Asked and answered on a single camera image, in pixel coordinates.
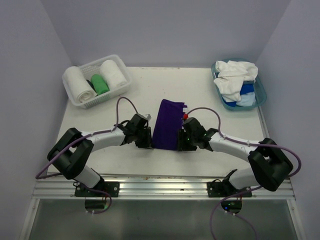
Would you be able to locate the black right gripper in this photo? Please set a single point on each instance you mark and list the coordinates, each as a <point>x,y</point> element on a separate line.
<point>181,144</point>

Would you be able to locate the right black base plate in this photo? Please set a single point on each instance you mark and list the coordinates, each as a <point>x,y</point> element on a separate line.
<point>221,189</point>

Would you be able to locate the aluminium rail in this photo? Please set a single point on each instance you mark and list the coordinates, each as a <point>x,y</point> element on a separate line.
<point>131,188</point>

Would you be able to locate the large white rolled towel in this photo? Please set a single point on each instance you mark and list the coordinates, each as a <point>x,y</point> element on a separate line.
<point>77,85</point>

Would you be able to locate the white crumpled towel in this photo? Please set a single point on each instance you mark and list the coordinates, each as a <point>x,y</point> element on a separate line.
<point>232,75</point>

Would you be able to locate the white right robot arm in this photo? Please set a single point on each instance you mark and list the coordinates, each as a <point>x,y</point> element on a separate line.
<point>269,166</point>

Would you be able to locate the white plastic basket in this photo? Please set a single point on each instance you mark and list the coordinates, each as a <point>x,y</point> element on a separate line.
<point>92,68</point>

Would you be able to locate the green rolled towel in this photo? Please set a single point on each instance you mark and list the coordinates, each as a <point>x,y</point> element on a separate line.
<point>99,84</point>

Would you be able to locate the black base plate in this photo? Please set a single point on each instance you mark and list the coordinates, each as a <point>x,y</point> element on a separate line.
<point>112,188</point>
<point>221,189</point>

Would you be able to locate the teal plastic bin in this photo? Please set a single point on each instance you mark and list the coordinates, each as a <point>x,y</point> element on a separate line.
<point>260,93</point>

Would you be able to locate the light blue towel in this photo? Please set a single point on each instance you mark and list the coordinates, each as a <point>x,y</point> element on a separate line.
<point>247,100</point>

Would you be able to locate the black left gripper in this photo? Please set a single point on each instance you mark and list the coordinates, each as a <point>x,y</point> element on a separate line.
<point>147,143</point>

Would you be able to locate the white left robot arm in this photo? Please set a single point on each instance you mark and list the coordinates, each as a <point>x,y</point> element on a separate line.
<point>72,151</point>

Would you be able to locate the purple towel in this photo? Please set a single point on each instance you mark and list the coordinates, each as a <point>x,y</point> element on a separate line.
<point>168,123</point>

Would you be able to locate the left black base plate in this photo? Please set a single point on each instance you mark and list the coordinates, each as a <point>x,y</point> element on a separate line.
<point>112,188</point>

